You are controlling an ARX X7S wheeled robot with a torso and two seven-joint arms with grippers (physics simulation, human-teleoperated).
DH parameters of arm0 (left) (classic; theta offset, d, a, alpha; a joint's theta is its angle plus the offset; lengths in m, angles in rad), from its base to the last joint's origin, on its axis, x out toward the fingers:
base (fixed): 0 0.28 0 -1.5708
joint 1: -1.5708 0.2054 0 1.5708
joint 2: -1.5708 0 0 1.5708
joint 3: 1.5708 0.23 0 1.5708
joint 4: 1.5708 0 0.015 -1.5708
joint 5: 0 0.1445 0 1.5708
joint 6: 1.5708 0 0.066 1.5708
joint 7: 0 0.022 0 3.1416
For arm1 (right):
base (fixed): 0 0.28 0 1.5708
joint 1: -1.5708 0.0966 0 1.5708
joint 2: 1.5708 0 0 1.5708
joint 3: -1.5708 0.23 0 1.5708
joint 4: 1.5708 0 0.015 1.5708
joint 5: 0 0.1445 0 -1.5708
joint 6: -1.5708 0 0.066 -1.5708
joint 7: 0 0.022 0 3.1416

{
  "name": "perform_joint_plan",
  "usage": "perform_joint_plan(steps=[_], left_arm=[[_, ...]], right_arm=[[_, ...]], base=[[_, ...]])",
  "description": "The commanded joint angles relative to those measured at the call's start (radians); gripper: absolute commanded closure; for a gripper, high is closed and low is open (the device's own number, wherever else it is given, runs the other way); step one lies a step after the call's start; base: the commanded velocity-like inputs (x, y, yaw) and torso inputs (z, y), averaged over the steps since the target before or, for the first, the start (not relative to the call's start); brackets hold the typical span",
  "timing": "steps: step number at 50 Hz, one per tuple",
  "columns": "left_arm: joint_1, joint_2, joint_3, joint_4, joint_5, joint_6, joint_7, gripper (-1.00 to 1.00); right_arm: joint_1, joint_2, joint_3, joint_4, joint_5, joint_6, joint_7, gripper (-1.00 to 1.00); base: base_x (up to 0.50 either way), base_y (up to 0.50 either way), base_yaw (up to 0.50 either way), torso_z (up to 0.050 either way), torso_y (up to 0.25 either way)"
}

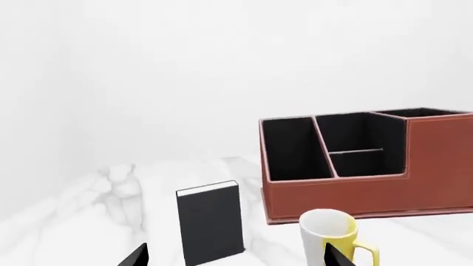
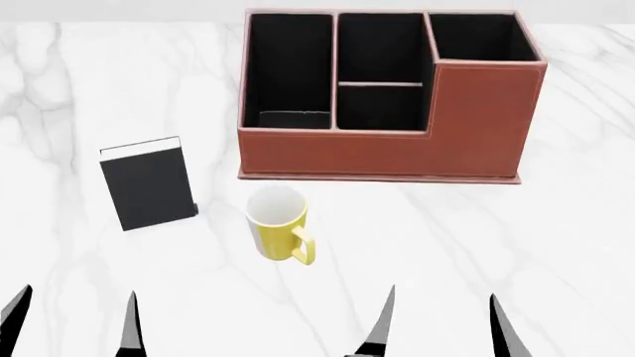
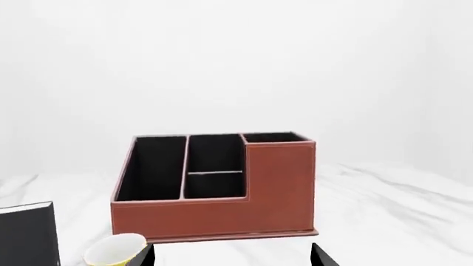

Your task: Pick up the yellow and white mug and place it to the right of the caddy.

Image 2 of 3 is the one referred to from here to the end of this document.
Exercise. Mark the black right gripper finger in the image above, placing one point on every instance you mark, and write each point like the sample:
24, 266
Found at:
376, 331
506, 331

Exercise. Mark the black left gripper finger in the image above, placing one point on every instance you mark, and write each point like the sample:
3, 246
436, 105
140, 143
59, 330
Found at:
14, 320
131, 331

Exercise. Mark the yellow and white mug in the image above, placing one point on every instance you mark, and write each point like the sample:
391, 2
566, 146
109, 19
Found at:
279, 234

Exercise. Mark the brown leather desk caddy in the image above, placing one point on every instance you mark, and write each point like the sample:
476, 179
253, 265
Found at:
476, 122

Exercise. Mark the black book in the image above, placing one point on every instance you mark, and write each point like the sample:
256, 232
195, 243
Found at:
149, 189

